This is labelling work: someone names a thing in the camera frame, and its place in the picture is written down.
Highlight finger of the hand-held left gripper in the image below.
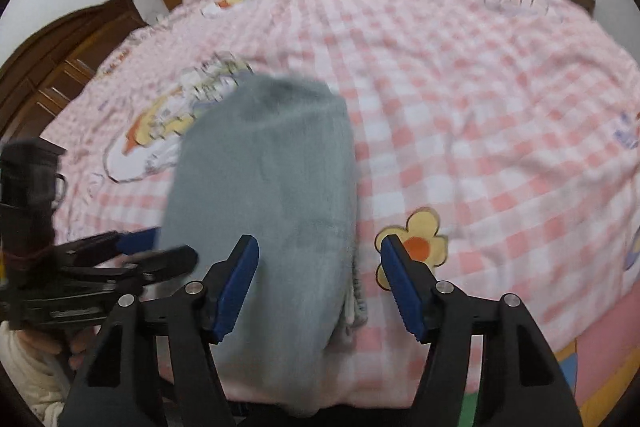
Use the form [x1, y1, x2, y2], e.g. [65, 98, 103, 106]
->
[122, 246, 198, 282]
[70, 228, 160, 258]

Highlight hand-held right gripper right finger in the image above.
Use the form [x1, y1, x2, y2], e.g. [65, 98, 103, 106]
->
[380, 234, 583, 427]

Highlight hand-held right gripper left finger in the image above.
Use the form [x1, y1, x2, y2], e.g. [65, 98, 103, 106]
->
[57, 234, 261, 427]

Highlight grey pants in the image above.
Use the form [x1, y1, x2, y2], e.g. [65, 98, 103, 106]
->
[159, 74, 368, 418]

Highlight person's left hand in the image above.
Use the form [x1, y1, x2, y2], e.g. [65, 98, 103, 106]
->
[30, 329, 96, 370]

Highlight pink checked printed bedsheet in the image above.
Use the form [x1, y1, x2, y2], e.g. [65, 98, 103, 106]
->
[37, 0, 640, 410]

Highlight brown wooden wardrobe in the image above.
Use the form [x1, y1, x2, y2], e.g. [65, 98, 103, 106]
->
[0, 0, 150, 142]

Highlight pink mattress side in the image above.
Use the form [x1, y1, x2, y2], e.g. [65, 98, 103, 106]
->
[555, 307, 640, 413]

